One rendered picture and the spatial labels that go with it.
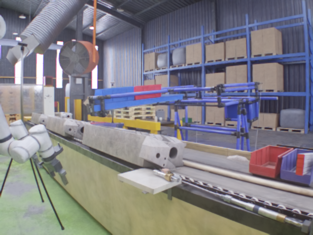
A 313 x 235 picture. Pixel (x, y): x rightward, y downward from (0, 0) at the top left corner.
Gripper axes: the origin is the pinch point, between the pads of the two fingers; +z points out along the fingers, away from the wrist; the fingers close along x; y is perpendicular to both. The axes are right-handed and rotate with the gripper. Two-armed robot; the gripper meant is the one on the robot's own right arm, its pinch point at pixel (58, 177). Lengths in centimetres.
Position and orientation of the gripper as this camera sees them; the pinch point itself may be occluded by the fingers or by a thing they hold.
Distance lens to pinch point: 137.2
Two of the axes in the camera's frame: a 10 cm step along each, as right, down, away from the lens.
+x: 8.4, 1.5, -5.2
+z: 1.3, 8.8, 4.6
